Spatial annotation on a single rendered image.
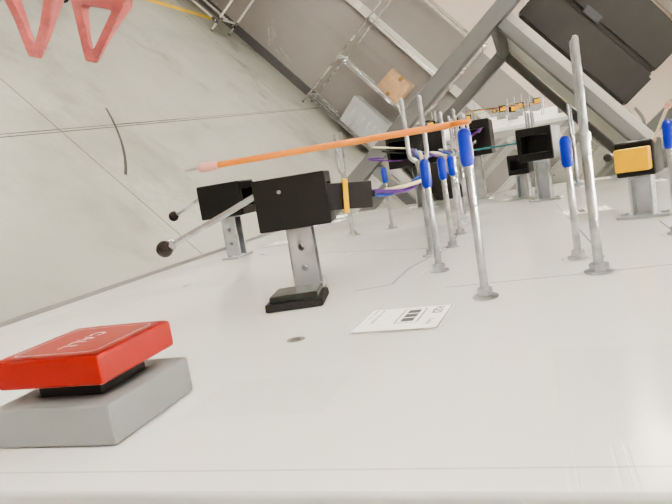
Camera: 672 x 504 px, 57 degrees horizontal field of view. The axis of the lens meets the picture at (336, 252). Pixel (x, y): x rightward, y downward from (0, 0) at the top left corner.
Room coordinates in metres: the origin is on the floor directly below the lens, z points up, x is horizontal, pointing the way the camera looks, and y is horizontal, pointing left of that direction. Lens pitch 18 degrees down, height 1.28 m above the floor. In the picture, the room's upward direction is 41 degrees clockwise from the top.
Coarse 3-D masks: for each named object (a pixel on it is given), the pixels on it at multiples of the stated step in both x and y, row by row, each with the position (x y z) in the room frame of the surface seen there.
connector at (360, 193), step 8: (328, 184) 0.46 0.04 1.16; (336, 184) 0.46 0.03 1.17; (352, 184) 0.46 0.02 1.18; (360, 184) 0.47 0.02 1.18; (368, 184) 0.47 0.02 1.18; (328, 192) 0.46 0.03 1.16; (336, 192) 0.46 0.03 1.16; (352, 192) 0.46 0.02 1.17; (360, 192) 0.46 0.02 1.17; (368, 192) 0.47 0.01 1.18; (336, 200) 0.46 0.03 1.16; (352, 200) 0.46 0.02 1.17; (360, 200) 0.46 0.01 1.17; (368, 200) 0.47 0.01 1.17; (336, 208) 0.46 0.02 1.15; (352, 208) 0.46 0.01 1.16
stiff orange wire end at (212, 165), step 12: (456, 120) 0.36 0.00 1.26; (468, 120) 0.36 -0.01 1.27; (396, 132) 0.36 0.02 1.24; (408, 132) 0.36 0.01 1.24; (420, 132) 0.36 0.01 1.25; (324, 144) 0.36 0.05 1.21; (336, 144) 0.36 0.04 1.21; (348, 144) 0.36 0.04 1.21; (252, 156) 0.36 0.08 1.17; (264, 156) 0.36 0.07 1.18; (276, 156) 0.36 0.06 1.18; (192, 168) 0.35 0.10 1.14; (204, 168) 0.35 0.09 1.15; (216, 168) 0.35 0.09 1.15
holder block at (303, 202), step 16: (288, 176) 0.45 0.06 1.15; (304, 176) 0.45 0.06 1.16; (320, 176) 0.45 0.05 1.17; (256, 192) 0.45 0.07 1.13; (272, 192) 0.45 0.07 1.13; (288, 192) 0.45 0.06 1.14; (304, 192) 0.45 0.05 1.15; (320, 192) 0.45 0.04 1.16; (256, 208) 0.45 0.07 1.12; (272, 208) 0.45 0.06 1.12; (288, 208) 0.45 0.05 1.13; (304, 208) 0.45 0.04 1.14; (320, 208) 0.45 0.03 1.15; (272, 224) 0.45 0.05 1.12; (288, 224) 0.45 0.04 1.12; (304, 224) 0.45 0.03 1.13; (320, 224) 0.45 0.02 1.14
